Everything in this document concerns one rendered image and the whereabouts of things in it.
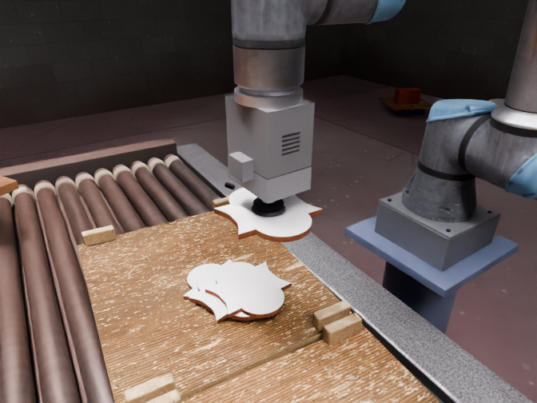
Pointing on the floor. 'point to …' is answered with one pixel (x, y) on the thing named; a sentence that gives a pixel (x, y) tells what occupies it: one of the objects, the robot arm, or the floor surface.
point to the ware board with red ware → (407, 101)
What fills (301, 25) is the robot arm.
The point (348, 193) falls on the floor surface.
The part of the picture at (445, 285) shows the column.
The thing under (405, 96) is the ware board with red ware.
